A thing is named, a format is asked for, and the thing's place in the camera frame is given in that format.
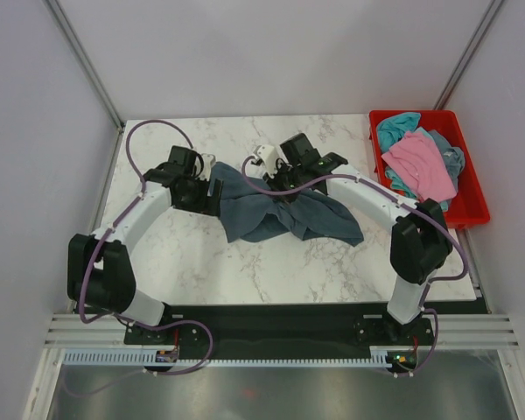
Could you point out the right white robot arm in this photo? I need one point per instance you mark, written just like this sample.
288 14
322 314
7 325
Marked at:
419 239

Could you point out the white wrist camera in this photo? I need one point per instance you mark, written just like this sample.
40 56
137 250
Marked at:
204 164
267 156

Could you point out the left aluminium frame post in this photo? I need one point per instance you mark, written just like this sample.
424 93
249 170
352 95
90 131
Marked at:
78 50

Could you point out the teal t shirt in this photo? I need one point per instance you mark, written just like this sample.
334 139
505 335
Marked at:
391 130

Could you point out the red plastic bin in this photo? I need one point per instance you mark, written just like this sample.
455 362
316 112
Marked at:
469 208

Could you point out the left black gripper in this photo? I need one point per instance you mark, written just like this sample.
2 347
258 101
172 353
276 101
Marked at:
206 205

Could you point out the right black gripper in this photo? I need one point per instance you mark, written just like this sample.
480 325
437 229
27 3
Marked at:
274 182

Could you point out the grey-blue t shirt in bin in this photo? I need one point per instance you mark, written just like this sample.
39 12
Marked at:
453 157

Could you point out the aluminium front rail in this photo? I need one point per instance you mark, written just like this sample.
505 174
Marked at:
457 332

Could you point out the dark blue-grey t shirt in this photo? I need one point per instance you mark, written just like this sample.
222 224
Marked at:
249 215

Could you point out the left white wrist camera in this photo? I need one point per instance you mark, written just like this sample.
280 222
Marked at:
204 164

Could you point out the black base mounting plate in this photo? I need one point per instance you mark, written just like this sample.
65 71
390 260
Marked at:
354 324

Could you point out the aluminium frame post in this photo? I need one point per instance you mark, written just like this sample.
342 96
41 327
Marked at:
472 47
78 50

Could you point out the right aluminium frame post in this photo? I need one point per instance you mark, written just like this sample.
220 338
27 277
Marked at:
472 47

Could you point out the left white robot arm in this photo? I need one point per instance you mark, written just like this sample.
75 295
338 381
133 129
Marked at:
99 269

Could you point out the white slotted cable duct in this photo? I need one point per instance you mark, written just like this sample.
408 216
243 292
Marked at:
236 354

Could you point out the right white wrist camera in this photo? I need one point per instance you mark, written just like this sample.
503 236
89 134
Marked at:
267 156

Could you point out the pink t shirt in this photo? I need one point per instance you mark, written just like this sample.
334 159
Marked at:
416 160

